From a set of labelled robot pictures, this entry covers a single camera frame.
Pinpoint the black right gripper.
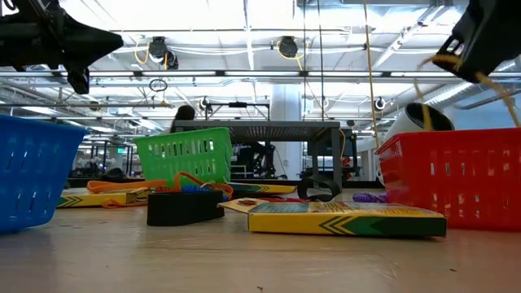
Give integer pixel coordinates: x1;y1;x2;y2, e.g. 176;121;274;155
433;0;521;82

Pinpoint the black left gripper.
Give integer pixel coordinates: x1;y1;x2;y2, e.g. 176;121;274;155
0;0;125;95

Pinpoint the tan rubber band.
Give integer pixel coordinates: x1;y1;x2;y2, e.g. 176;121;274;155
413;54;521;132

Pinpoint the blue plastic basket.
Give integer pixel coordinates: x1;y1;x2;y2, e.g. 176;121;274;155
0;113;90;235

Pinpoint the orange rubber band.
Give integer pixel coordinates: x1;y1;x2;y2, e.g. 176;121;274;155
85;179;168;210
156;171;234;200

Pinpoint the green plastic basket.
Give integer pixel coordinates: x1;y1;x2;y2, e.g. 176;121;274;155
133;126;234;187

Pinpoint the yellow green crayon box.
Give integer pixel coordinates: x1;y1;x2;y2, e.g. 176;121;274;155
56;186;152;210
217;197;449;238

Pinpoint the red plastic basket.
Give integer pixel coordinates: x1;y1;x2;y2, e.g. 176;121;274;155
374;127;521;233

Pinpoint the blue coil wrist keychain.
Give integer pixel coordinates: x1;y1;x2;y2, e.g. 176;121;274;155
180;184;230;203

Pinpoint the black rectangular block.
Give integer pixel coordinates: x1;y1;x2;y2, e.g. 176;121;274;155
146;190;226;228

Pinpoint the purple coil wrist keychain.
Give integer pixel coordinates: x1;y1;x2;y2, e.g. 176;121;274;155
352;191;390;204

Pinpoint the wide black rubber band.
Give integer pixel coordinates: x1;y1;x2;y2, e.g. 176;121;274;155
296;176;343;203

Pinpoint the person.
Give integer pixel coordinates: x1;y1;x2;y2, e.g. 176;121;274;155
169;104;197;134

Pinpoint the black background robot station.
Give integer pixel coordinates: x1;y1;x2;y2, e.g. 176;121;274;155
230;140;278;181

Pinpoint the silver ventilation duct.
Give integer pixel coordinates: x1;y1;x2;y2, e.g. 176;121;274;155
418;56;521;113

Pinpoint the black hanging cable ring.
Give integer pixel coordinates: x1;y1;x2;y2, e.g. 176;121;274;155
147;77;169;94

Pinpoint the black ceiling cable reel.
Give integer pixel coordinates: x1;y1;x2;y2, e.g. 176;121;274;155
276;35;301;60
147;35;180;71

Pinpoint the yellow hanging cord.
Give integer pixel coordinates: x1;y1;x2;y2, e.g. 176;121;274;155
363;0;381;149

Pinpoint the black hanging cable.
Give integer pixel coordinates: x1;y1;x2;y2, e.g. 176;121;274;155
301;0;308;122
316;0;326;122

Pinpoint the yellow packet with string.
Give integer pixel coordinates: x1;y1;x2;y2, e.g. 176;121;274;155
225;181;298;199

